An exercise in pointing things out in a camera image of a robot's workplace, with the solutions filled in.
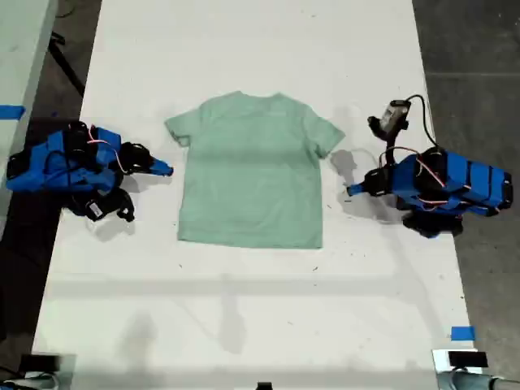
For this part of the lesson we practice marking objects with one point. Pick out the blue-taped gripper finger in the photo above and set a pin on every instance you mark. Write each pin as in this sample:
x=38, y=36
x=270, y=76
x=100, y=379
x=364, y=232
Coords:
x=358, y=187
x=156, y=162
x=158, y=171
x=357, y=192

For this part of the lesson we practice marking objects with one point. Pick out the pale green T-shirt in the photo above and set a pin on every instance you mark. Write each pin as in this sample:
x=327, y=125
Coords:
x=252, y=174

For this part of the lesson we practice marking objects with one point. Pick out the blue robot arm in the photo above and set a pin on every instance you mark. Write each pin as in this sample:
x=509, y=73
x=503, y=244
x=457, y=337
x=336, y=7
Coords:
x=467, y=183
x=53, y=166

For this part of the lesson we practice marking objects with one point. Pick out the black stand leg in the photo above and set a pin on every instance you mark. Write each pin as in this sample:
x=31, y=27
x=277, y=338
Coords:
x=65, y=65

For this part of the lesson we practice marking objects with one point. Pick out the blue tape strip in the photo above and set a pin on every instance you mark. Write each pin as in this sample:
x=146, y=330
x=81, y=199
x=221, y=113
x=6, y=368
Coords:
x=12, y=111
x=463, y=333

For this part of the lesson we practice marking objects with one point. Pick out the white side table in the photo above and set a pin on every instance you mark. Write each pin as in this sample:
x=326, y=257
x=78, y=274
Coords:
x=16, y=61

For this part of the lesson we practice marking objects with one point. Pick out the small black box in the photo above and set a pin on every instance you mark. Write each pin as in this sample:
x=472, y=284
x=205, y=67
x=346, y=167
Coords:
x=467, y=359
x=38, y=362

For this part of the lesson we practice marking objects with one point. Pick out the black camera stalk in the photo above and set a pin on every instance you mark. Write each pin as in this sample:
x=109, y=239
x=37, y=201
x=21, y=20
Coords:
x=390, y=150

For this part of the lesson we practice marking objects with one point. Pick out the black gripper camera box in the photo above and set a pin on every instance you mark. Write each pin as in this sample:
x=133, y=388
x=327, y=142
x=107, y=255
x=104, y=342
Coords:
x=97, y=209
x=392, y=113

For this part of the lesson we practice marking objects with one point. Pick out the small black mount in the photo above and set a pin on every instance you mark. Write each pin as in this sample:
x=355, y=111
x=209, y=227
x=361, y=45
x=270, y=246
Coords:
x=265, y=386

